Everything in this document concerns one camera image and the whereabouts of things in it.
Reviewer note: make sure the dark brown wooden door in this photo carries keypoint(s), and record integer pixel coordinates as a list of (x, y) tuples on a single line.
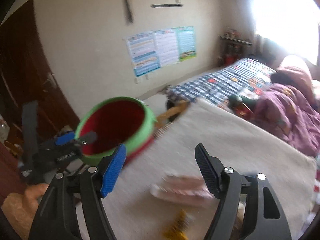
[(27, 76)]

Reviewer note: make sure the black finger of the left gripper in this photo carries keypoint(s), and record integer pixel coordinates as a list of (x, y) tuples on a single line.
[(88, 138)]

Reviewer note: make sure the white chart wall poster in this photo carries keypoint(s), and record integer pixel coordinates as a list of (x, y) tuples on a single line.
[(166, 46)]

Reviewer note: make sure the yellow tube box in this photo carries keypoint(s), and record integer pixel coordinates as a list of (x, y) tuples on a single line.
[(176, 231)]

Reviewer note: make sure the red bin with green rim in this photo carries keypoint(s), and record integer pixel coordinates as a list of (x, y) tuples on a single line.
[(117, 120)]

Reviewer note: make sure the pink pillow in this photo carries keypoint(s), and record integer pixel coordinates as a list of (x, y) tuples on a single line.
[(293, 71)]

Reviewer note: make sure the person's left hand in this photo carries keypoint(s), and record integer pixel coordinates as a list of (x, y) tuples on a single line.
[(20, 209)]

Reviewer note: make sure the bright curtained window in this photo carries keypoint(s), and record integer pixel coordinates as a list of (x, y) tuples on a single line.
[(293, 25)]

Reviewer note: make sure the black horizontal wall bracket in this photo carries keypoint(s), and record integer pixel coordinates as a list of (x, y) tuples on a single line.
[(177, 3)]

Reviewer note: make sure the small cluttered side table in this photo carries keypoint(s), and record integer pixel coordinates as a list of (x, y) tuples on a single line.
[(232, 48)]

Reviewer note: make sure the blue plaid cartoon bedsheet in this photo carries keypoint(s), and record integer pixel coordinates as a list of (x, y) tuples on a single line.
[(246, 77)]

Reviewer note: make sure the teal number wall poster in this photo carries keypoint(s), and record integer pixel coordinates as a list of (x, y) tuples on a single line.
[(186, 42)]

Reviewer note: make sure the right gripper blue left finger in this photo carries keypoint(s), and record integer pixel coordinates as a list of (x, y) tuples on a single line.
[(110, 168)]

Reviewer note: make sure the green plush toy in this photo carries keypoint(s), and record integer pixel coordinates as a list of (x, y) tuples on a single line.
[(242, 106)]

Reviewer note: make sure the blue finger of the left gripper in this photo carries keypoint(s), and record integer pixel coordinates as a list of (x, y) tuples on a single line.
[(64, 139)]

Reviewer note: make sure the blue alphabet wall poster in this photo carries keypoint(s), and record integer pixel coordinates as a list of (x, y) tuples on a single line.
[(143, 53)]

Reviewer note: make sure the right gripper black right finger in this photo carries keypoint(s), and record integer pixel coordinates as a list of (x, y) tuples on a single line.
[(211, 169)]

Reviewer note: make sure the pink white snack wrapper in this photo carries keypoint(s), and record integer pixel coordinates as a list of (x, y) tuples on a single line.
[(183, 190)]

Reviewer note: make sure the grey towel mat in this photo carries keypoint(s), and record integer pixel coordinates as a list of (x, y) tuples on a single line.
[(277, 180)]

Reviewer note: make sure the black vertical wall bracket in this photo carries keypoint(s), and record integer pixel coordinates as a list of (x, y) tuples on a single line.
[(128, 12)]

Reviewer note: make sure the purple floral quilt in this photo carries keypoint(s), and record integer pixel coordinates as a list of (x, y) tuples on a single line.
[(284, 112)]

